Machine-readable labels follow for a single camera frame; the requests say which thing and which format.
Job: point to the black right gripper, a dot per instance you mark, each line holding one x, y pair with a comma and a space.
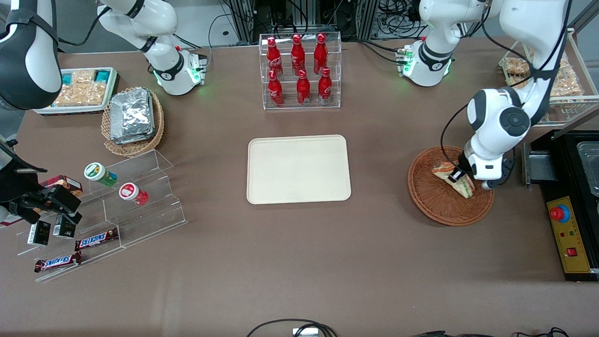
15, 183

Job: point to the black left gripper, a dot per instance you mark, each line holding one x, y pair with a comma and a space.
463, 164

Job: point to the triangular sandwich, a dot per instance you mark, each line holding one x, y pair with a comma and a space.
465, 189

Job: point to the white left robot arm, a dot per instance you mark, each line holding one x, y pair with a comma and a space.
496, 117

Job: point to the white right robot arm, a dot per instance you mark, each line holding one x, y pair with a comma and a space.
164, 70

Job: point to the brown round wicker basket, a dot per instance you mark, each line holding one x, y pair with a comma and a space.
435, 201

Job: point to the light tan wicker basket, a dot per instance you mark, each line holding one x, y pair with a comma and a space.
133, 149

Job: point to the white snack tray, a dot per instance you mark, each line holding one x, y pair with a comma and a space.
42, 111

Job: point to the cream rectangular tray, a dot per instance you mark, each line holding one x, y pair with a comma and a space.
298, 169

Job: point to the small black box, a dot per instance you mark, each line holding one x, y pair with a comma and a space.
39, 233
64, 228

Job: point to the red-brown snack box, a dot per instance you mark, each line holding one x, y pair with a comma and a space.
65, 181

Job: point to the brown Snickers bar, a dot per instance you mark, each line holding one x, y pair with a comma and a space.
96, 239
58, 262

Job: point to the green-lidded cup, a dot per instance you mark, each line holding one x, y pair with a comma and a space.
98, 173

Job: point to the red-lidded cup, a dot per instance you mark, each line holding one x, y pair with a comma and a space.
131, 193

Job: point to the clear acrylic stepped stand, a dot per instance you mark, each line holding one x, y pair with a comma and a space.
145, 215

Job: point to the silver foil packet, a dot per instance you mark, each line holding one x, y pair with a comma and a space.
138, 139
132, 112

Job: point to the red emergency stop button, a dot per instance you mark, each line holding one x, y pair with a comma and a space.
558, 213

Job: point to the black machine housing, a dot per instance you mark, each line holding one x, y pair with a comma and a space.
568, 182

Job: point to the clear pack of crackers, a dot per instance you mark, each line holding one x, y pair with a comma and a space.
68, 95
84, 77
93, 93

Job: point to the clear bag of fried snacks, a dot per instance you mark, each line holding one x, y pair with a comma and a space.
514, 67
568, 86

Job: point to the yellow control panel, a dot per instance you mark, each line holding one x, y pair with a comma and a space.
573, 234

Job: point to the teal snack pack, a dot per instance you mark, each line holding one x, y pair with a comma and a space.
67, 78
102, 76

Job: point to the steel pan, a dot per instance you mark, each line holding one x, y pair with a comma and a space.
590, 164

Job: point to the red cola bottle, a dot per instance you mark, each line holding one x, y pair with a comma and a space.
320, 54
274, 58
275, 91
303, 90
325, 88
297, 54

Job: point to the clear acrylic bottle rack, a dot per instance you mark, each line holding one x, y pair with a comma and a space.
335, 70

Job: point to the small silver device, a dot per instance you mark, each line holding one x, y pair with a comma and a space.
305, 333

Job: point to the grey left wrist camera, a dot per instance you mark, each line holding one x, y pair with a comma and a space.
489, 185

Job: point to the grey metal bracket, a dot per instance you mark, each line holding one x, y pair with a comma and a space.
538, 166

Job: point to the black aluminium frame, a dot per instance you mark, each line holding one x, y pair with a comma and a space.
304, 16

